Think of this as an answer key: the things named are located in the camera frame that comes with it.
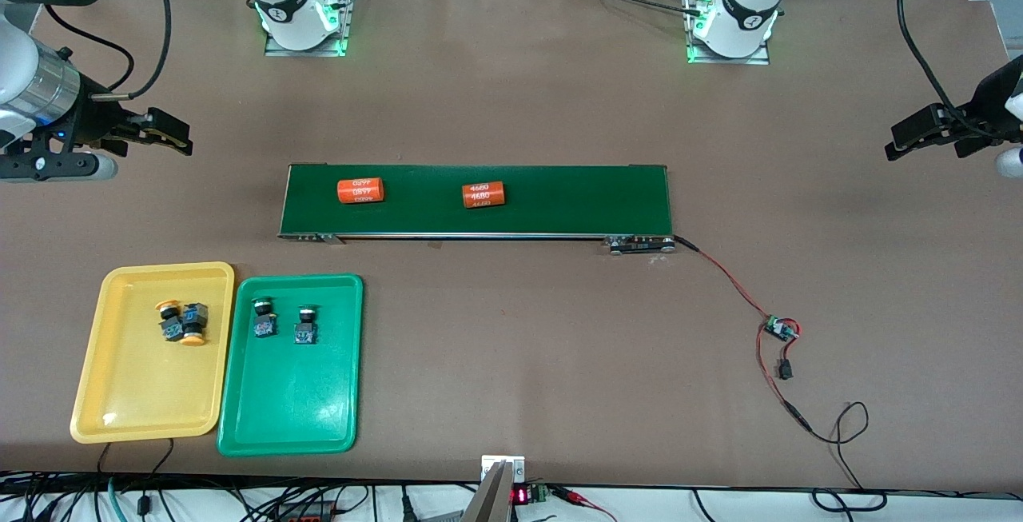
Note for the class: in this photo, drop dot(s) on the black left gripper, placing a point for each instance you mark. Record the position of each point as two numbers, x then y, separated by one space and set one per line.
988 103

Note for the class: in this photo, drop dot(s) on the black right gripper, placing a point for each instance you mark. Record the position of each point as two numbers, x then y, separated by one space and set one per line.
89 123

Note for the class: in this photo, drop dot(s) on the yellow mushroom push button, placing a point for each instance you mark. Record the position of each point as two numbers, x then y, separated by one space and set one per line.
193 328
169 322

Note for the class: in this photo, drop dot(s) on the orange cylinder white print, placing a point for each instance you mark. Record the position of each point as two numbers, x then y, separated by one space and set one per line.
484 195
360 191

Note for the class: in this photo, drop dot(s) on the green push button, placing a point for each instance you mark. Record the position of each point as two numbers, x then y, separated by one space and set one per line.
264 320
305 328

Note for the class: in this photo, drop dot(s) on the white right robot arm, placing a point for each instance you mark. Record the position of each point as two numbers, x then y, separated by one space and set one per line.
24 66

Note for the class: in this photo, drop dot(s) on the small green circuit board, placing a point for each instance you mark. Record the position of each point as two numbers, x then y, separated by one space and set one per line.
777 328

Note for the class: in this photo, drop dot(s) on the yellow plastic tray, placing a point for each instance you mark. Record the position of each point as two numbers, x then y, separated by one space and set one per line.
136 394

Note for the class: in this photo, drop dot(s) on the green plastic tray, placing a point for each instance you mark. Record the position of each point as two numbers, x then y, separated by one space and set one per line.
296 402

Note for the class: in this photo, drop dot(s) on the green conveyor belt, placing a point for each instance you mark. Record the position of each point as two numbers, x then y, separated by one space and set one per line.
575 202

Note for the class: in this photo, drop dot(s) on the orange power strip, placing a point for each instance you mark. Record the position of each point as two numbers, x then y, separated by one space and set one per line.
308 514

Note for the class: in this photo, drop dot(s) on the red clip lead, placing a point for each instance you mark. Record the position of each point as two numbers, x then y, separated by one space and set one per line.
579 500

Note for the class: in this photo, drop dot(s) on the red digit display module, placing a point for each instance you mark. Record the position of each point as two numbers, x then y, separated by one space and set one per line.
520 496

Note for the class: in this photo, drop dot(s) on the green terminal block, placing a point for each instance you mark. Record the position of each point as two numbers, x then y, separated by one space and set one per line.
539 494

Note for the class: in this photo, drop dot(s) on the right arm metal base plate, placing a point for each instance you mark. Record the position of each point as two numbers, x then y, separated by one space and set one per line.
304 52

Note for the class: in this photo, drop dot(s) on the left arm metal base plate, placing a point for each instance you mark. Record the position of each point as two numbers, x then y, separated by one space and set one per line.
731 61

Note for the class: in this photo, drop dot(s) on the grey metal mount bracket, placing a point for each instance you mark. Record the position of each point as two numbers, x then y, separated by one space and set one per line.
491 498

